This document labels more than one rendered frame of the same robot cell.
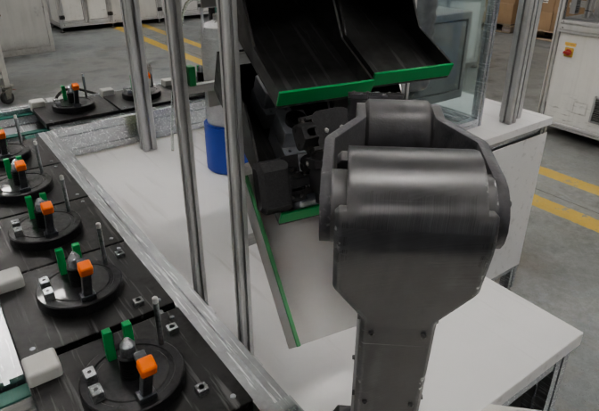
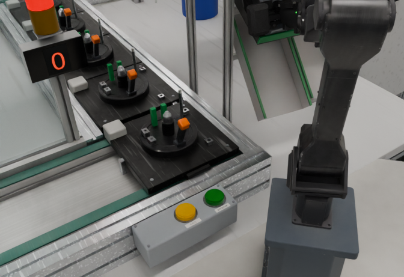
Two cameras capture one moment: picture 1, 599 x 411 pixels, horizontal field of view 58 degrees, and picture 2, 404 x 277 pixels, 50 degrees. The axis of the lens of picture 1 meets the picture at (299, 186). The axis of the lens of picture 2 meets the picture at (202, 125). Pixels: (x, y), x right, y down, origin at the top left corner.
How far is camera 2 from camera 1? 0.29 m
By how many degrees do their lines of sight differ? 12
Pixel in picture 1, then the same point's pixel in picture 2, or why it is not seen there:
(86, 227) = (116, 53)
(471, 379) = (367, 145)
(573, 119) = not seen: outside the picture
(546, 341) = not seen: outside the picture
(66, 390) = (131, 142)
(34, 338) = (104, 115)
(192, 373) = (202, 134)
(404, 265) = (351, 38)
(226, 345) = (218, 121)
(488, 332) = (380, 120)
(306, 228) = (268, 50)
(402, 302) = (347, 56)
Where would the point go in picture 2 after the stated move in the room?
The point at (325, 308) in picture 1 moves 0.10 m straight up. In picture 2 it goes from (279, 99) to (283, 63)
